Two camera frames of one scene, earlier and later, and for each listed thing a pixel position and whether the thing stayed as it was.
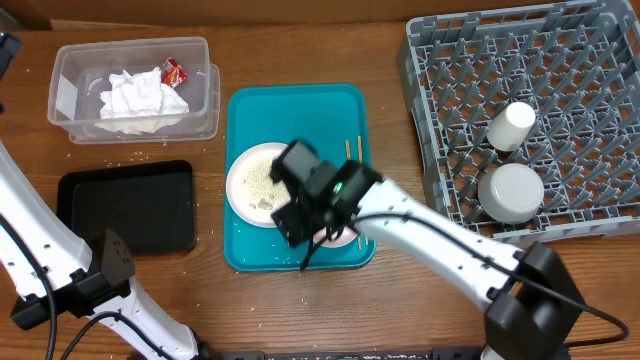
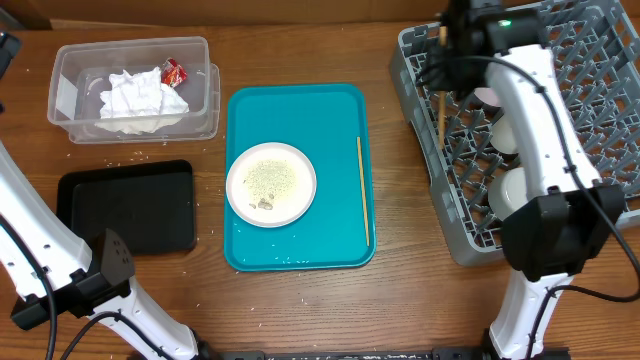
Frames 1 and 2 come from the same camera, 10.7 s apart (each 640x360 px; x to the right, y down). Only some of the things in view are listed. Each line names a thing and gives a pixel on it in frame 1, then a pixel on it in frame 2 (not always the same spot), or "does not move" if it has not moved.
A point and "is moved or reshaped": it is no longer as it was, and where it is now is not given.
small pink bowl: (344, 236) → (488, 95)
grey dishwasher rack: (528, 118) does not move
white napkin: (140, 104) does not move
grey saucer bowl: (511, 193) is moved or reshaped
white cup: (510, 126) does not move
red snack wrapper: (172, 73) does not move
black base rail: (471, 354) does not move
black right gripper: (294, 230) → (434, 81)
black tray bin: (149, 208) does not move
